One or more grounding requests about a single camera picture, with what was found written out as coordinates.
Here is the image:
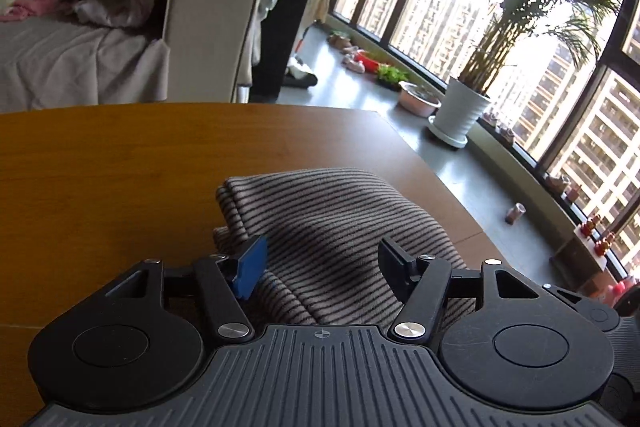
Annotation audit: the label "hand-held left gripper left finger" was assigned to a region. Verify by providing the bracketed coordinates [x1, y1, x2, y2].
[102, 234, 256, 344]

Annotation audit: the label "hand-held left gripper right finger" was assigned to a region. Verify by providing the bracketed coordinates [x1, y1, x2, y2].
[377, 237, 543, 346]

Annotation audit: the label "striped knit garment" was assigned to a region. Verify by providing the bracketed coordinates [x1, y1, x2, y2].
[212, 168, 488, 329]

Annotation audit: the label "red windowsill figurines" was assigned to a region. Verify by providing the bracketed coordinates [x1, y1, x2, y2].
[580, 214, 617, 256]

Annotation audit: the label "pink basin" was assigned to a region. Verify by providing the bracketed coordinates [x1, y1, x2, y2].
[397, 82, 444, 118]

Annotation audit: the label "white ribbed plant pot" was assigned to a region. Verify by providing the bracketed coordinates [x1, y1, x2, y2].
[427, 76, 492, 149]

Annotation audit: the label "small windowsill figurines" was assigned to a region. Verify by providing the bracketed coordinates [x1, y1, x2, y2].
[484, 109, 516, 144]

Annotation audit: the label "small windowsill ornaments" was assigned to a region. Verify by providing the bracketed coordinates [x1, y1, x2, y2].
[545, 174, 581, 204]

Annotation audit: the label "tray of green plants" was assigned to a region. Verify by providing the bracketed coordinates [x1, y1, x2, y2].
[375, 64, 409, 88]

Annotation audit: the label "black and white floor item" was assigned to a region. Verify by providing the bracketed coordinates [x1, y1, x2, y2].
[285, 57, 319, 88]

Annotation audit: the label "red floor item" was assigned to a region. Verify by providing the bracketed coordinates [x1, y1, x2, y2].
[357, 51, 384, 72]

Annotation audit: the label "beige sofa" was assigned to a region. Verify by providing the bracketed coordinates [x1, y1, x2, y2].
[0, 0, 264, 112]

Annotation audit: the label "beige sofa blanket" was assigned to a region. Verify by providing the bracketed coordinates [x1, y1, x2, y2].
[0, 14, 172, 112]

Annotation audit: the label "pink cloth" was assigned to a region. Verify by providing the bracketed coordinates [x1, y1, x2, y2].
[0, 0, 69, 20]

